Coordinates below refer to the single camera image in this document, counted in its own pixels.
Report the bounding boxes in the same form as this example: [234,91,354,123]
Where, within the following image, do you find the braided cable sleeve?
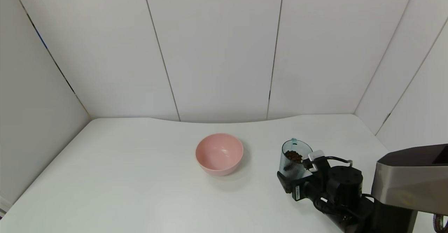
[433,213,448,231]

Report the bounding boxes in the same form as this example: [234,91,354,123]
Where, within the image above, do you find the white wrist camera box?
[308,150,325,172]

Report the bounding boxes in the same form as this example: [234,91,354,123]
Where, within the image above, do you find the brown coffee beans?
[284,150,304,164]

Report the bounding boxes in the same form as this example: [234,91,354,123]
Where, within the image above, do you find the pink bowl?
[195,133,244,176]

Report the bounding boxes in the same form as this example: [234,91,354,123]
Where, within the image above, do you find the black cable with white tag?
[313,195,352,220]

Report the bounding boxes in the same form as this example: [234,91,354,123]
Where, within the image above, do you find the black camera cable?
[323,156,353,167]

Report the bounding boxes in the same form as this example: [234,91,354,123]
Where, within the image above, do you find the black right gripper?
[276,171,322,202]

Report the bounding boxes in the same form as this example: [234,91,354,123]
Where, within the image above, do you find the blue ribbed transparent cup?
[279,138,313,182]

